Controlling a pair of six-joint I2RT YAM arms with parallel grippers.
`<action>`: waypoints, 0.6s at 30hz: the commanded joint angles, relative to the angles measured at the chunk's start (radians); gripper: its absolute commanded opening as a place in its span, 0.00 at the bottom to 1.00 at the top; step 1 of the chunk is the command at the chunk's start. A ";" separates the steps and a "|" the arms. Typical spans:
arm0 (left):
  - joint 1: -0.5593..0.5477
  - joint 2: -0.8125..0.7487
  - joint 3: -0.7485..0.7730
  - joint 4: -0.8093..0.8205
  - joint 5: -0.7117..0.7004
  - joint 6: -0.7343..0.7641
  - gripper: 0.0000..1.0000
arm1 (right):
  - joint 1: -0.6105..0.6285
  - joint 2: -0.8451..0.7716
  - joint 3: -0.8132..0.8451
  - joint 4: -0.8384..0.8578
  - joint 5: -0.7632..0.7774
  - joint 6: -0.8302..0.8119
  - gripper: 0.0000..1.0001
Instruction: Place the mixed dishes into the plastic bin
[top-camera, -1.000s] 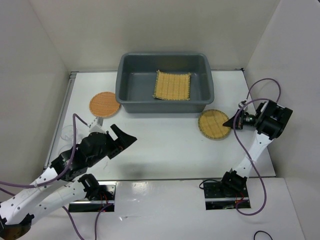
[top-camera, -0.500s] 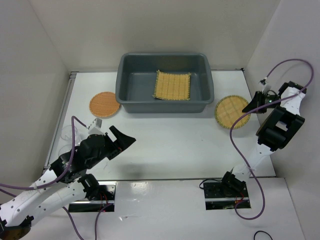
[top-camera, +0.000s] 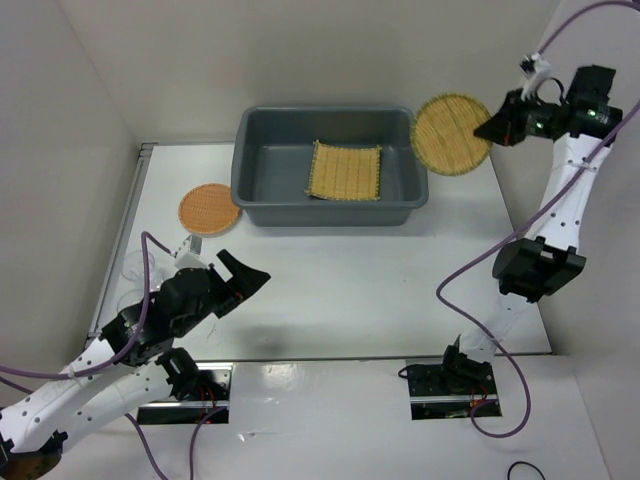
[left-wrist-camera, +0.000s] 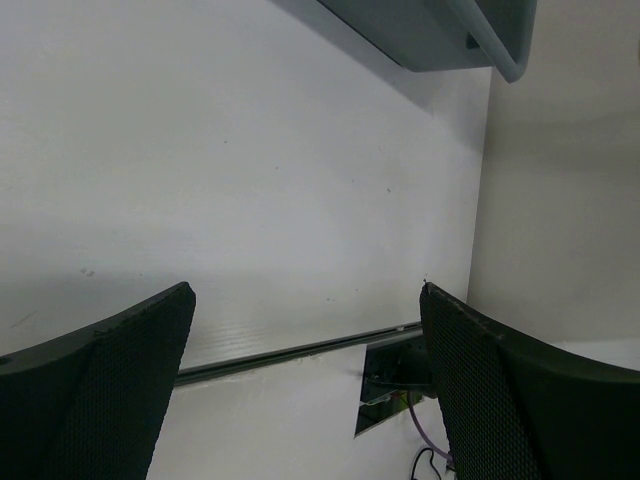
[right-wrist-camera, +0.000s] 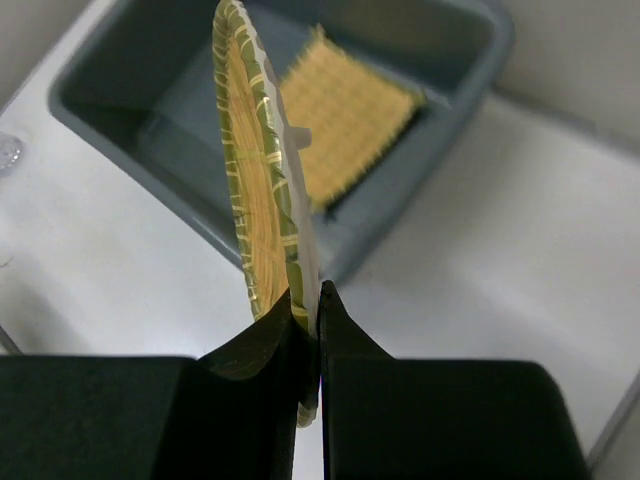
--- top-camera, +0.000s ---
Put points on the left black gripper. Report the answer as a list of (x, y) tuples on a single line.
[(244, 282)]

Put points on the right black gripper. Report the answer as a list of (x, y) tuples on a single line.
[(503, 127)]

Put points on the green-rimmed round bamboo tray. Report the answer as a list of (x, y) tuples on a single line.
[(442, 134)]

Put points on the orange round woven basket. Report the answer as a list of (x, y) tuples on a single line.
[(208, 209)]

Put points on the clear plastic cup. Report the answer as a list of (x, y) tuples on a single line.
[(131, 298), (133, 269)]

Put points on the square bamboo mat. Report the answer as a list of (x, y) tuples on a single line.
[(344, 174)]

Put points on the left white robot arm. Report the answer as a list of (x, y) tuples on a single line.
[(131, 363)]

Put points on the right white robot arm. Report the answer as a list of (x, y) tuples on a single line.
[(582, 127)]

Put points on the grey plastic bin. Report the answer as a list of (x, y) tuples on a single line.
[(272, 162)]

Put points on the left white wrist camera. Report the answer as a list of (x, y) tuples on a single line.
[(188, 254)]

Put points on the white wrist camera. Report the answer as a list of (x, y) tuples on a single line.
[(188, 254), (536, 70)]

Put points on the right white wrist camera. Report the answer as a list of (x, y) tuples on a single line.
[(536, 70)]

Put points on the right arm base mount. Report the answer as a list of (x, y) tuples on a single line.
[(435, 395)]

